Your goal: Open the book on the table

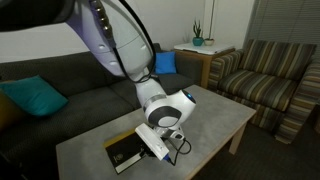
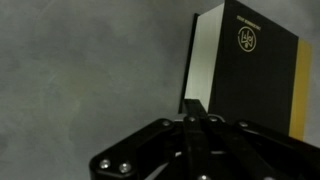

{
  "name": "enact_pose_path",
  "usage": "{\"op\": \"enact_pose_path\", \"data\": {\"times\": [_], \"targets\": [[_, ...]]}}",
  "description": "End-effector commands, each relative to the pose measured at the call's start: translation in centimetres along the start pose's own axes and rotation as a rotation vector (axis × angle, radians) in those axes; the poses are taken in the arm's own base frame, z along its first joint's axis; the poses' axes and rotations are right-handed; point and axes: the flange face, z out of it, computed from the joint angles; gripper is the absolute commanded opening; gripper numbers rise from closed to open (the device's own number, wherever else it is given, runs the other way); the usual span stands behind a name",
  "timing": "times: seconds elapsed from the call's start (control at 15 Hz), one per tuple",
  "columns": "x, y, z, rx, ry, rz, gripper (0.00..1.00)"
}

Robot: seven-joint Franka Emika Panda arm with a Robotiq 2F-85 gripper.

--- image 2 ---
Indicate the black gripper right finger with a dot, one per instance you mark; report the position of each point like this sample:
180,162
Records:
260,153

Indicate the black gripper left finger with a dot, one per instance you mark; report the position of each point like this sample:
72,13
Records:
160,150

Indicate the black book with yellow spine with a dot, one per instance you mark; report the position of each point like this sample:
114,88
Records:
253,66

